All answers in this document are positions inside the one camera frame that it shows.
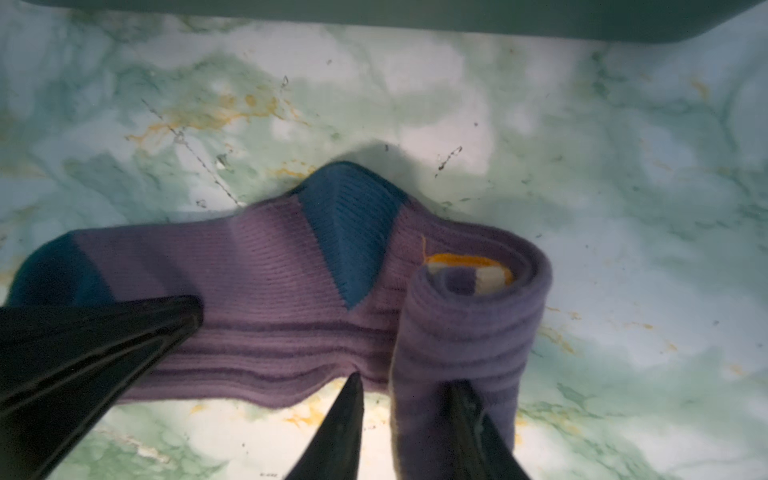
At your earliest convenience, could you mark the purple teal sock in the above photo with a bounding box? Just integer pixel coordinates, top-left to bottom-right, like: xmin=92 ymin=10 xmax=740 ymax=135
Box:
xmin=6 ymin=162 xmax=552 ymax=479

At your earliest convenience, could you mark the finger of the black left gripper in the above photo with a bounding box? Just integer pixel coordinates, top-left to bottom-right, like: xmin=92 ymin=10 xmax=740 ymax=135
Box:
xmin=1 ymin=296 xmax=203 ymax=479

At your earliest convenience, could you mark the green compartment tray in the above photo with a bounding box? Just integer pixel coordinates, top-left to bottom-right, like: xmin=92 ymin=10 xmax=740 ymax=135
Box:
xmin=53 ymin=0 xmax=758 ymax=43

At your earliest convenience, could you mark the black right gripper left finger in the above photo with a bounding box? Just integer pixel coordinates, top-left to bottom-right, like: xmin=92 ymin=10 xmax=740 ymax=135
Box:
xmin=285 ymin=373 xmax=364 ymax=480

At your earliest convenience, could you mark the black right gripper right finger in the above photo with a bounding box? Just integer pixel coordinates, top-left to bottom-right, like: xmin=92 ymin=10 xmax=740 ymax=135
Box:
xmin=448 ymin=381 xmax=530 ymax=480

